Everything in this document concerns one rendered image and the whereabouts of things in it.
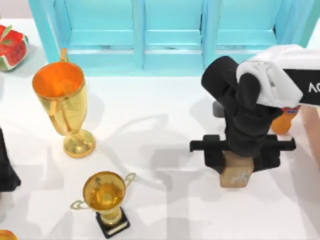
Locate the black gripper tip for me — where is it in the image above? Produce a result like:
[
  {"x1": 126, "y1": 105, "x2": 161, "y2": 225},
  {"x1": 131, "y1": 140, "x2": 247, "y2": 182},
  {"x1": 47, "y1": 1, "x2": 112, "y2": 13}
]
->
[{"x1": 0, "y1": 126, "x2": 22, "y2": 193}]

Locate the tall gold trophy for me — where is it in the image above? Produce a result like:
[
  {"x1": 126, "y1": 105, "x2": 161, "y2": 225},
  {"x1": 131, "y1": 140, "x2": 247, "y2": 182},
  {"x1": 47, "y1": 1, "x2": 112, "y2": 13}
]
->
[{"x1": 31, "y1": 47, "x2": 97, "y2": 159}]

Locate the small gold trophy black base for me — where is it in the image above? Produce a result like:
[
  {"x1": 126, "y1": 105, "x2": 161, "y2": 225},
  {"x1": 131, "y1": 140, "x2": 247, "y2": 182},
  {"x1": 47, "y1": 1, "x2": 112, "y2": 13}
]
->
[{"x1": 69, "y1": 170, "x2": 137, "y2": 239}]

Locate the orange bottle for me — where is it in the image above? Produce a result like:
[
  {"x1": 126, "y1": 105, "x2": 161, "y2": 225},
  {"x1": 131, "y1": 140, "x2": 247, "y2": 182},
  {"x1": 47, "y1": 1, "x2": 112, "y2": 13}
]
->
[{"x1": 270, "y1": 104, "x2": 301, "y2": 136}]

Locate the tan wooden block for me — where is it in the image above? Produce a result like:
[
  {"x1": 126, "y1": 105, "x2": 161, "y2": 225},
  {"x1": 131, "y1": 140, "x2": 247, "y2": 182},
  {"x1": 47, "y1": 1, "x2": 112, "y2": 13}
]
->
[{"x1": 219, "y1": 149, "x2": 254, "y2": 189}]

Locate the orange round object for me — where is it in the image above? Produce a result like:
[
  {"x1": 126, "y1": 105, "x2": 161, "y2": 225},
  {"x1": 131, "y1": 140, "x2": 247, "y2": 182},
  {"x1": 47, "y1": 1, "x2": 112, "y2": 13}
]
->
[{"x1": 0, "y1": 229, "x2": 19, "y2": 240}]

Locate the grey rounded box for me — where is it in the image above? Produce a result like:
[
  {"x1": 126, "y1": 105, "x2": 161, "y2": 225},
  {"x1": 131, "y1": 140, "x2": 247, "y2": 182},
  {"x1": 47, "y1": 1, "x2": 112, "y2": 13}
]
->
[{"x1": 211, "y1": 100, "x2": 226, "y2": 118}]

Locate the light blue rack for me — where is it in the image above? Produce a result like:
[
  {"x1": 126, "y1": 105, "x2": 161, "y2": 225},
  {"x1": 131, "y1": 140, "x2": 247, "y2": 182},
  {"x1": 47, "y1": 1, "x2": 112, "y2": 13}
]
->
[{"x1": 28, "y1": 0, "x2": 316, "y2": 77}]

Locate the watermelon print box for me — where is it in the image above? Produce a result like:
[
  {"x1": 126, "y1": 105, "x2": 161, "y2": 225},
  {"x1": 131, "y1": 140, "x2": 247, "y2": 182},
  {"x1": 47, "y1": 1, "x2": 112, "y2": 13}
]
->
[{"x1": 0, "y1": 24, "x2": 30, "y2": 74}]

